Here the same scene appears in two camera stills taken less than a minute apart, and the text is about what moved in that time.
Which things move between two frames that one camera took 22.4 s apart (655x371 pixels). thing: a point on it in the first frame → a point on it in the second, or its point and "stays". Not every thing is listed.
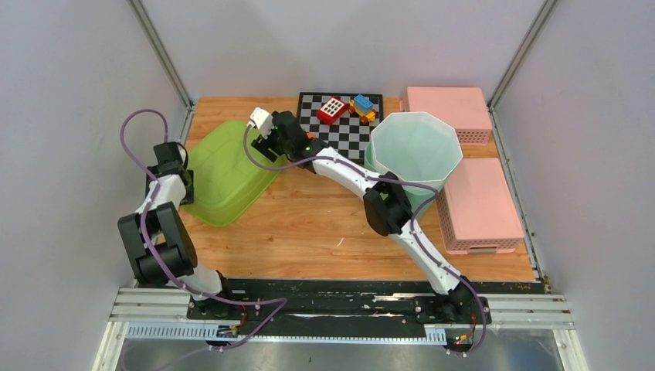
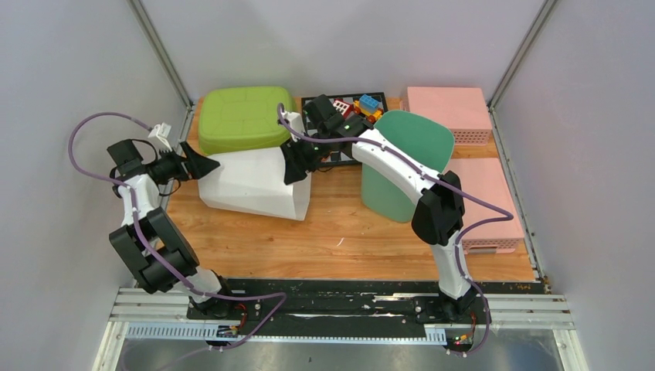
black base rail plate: [342, 302] stays
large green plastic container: [232, 178] → [231, 118]
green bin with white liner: [420, 150] stays
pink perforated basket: [464, 109] stays
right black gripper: [264, 145] → [293, 152]
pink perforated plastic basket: [476, 210] stays
